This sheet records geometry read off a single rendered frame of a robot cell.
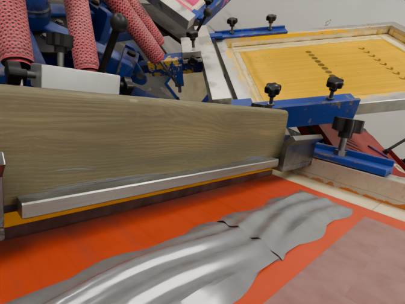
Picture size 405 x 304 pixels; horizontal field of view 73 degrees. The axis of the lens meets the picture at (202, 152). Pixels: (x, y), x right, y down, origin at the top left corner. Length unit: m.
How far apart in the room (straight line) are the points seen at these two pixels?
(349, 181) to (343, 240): 0.18
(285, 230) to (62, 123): 0.20
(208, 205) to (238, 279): 0.12
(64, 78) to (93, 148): 0.28
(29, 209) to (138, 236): 0.08
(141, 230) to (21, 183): 0.10
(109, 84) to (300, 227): 0.38
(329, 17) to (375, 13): 0.31
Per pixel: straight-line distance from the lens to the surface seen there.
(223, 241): 0.22
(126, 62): 0.87
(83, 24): 0.66
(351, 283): 0.24
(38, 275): 0.20
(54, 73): 0.47
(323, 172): 0.47
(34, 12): 0.92
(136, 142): 0.22
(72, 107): 0.20
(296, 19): 2.58
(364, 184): 0.46
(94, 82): 0.50
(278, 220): 0.28
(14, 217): 0.22
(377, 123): 2.23
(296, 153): 0.42
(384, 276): 0.27
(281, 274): 0.22
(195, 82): 3.01
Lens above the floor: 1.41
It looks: 33 degrees down
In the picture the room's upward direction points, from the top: 35 degrees clockwise
